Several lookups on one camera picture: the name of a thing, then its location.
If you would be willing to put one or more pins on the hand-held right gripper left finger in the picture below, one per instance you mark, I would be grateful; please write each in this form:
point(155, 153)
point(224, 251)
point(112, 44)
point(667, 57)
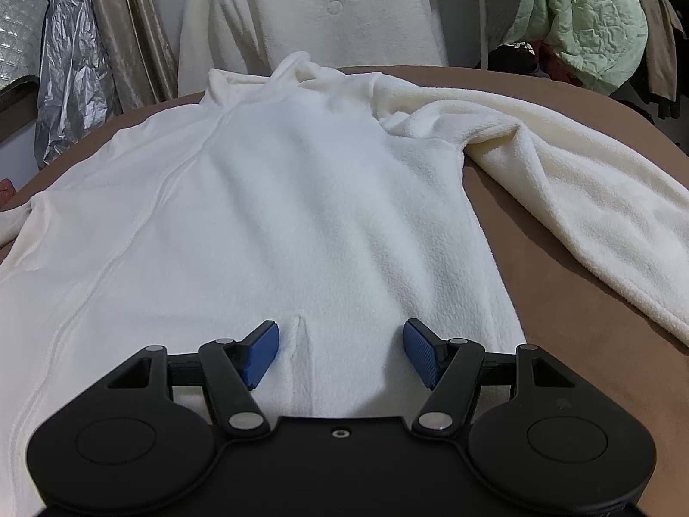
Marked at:
point(262, 354)

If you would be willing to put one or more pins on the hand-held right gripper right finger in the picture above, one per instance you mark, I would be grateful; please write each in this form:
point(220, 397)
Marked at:
point(422, 354)

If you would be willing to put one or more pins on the white fleece jacket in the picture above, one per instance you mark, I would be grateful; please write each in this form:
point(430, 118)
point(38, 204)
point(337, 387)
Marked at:
point(301, 215)

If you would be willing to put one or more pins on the pile of dark clothes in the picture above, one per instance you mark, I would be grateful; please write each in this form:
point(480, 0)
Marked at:
point(522, 56)

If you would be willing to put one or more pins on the cream fluffy hanging robe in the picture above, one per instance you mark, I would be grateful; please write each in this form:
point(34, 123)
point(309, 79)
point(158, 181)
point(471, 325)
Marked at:
point(317, 11)

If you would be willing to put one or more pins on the silver foil sheet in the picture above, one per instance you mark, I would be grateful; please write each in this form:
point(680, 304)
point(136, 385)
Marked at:
point(59, 64)

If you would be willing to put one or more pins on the beige curtain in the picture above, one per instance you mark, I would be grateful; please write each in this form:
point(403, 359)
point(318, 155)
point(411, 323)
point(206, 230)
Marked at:
point(129, 21)

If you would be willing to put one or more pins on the light green quilted jacket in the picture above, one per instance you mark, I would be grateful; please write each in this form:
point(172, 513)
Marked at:
point(581, 21)

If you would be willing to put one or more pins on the brown hanging garment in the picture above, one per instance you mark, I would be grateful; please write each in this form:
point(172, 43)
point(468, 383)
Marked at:
point(658, 43)

